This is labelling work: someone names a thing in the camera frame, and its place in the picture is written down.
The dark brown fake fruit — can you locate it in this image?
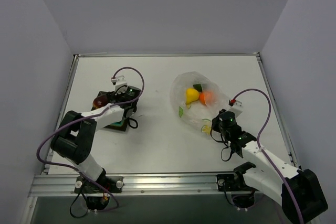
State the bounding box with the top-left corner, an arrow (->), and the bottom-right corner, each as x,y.
92,95 -> 109,109

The orange fake fruit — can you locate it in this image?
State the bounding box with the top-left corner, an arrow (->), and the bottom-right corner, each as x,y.
198,91 -> 217,106

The translucent plastic bag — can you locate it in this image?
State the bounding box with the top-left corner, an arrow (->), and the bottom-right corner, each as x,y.
170,71 -> 229,135

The yellow fake pear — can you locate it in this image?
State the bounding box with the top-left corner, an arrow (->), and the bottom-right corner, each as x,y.
185,88 -> 201,105

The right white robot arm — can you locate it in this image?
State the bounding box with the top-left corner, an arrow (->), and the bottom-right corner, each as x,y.
212,109 -> 328,223

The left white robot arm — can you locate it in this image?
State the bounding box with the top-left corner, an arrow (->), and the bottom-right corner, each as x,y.
51,85 -> 141,192

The green fake leaf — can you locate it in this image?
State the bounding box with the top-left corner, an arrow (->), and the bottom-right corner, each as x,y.
193,83 -> 205,92

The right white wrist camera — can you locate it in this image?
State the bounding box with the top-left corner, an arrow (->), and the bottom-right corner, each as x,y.
228,99 -> 243,118

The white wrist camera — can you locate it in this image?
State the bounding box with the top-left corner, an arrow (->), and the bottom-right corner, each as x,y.
228,99 -> 243,118
111,76 -> 128,91

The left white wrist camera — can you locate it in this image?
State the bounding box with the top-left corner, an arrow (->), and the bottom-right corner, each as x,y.
111,76 -> 128,91

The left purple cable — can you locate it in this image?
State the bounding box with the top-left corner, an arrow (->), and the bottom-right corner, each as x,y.
36,66 -> 145,213

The purple cable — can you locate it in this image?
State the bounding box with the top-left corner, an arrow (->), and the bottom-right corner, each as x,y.
230,89 -> 305,224
36,66 -> 145,213

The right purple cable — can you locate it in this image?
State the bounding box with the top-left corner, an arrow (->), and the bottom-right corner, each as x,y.
230,89 -> 305,224

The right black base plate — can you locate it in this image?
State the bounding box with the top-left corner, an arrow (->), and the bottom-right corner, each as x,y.
216,173 -> 258,192

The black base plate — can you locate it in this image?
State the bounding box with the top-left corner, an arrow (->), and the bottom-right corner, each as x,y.
216,173 -> 258,192
74,176 -> 124,194

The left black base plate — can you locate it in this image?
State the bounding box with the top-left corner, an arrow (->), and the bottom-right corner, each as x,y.
74,176 -> 124,194

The aluminium front rail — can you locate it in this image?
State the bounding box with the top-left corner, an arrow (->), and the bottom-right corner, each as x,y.
27,173 -> 279,197

